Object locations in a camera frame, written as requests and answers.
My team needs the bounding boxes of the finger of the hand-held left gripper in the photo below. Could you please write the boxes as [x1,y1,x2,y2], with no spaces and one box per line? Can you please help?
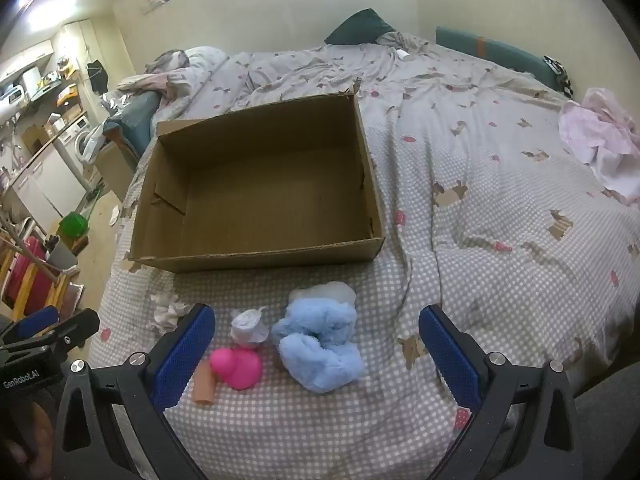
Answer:
[0,306,60,347]
[10,308,101,358]

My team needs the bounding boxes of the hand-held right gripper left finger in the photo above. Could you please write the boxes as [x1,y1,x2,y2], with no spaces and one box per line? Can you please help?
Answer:
[52,304,217,480]

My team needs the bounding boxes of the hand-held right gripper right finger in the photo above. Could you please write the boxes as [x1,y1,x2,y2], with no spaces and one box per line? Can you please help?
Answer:
[419,304,578,480]

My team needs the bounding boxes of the tan cardboard tube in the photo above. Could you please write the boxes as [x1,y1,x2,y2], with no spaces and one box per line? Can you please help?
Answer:
[194,360,217,405]

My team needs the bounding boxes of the clear plastic bag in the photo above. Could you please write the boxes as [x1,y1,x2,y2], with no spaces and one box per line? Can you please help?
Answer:
[149,291,190,333]

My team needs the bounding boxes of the pink soft ball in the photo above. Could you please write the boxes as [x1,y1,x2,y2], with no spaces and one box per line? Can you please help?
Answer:
[209,347,262,391]

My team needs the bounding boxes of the blue plush toy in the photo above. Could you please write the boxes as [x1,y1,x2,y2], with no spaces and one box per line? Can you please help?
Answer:
[271,298,366,394]

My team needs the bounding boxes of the white plush toy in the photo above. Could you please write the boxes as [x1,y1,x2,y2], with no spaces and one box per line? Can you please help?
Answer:
[292,281,357,311]

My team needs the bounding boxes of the brown cardboard box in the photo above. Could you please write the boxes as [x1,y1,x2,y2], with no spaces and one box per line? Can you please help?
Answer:
[127,79,387,275]

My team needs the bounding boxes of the yellow rack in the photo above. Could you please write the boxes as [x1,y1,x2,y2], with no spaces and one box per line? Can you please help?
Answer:
[0,230,81,318]

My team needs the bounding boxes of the red suitcase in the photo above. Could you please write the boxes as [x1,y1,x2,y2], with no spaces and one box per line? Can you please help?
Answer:
[2,237,53,321]

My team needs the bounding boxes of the grey bin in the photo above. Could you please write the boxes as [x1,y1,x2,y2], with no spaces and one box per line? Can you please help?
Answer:
[46,235,79,271]

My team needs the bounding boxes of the white cabinet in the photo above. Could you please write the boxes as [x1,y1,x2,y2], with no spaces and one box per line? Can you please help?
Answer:
[9,147,87,232]

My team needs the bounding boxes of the person's grey trousers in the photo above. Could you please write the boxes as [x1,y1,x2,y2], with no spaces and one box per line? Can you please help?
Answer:
[570,355,640,480]

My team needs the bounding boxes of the grey checked printed blanket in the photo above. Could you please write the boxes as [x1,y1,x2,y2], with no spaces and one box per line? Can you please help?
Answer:
[87,35,640,480]

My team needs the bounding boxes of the white washing machine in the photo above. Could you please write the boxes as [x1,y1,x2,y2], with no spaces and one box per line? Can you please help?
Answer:
[55,117,104,167]

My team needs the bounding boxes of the teal blanket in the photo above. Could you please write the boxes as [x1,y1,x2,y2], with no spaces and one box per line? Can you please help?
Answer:
[102,91,162,163]

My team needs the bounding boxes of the black hanging garment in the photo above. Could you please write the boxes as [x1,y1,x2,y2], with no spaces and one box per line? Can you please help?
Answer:
[86,60,110,95]

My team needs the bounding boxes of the pink crumpled cloth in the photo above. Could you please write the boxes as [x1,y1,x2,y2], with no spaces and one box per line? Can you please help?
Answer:
[558,87,640,211]

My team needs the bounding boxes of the black and white patterned cloth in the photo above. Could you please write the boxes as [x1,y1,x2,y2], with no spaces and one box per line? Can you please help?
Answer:
[542,55,577,100]

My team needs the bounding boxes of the teal headboard cushion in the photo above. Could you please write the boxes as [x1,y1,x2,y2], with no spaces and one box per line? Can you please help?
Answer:
[435,26,561,93]

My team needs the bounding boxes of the dark green pillow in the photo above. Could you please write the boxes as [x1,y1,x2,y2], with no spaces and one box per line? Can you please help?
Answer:
[324,8,397,46]

